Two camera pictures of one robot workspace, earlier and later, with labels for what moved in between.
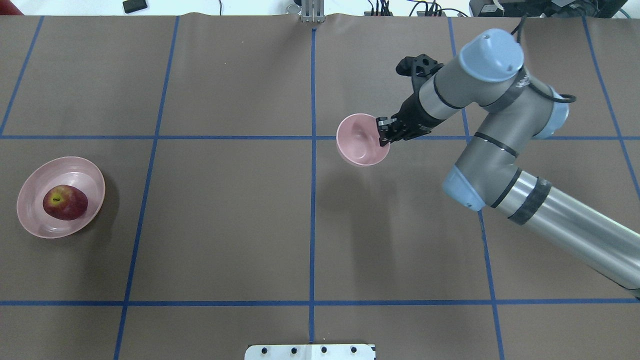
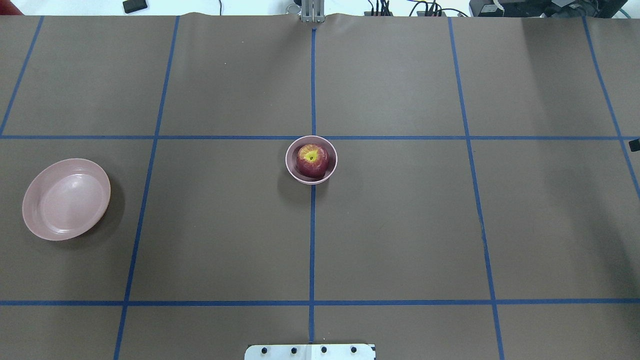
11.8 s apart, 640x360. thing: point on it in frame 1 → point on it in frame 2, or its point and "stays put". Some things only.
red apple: x=65 y=202 → x=312 y=160
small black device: x=131 y=6 stays put
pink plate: x=69 y=171 stays put
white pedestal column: x=310 y=352 stays put
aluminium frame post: x=312 y=11 stays put
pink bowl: x=358 y=140 → x=311 y=160
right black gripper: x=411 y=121 → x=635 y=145
